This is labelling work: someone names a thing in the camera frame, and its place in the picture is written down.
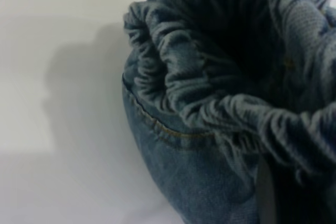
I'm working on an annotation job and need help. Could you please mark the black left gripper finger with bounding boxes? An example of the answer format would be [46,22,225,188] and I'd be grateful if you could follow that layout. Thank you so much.
[257,152,276,224]

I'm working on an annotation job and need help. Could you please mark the blue denim shorts with print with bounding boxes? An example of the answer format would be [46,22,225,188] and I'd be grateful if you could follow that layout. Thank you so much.
[122,0,336,224]

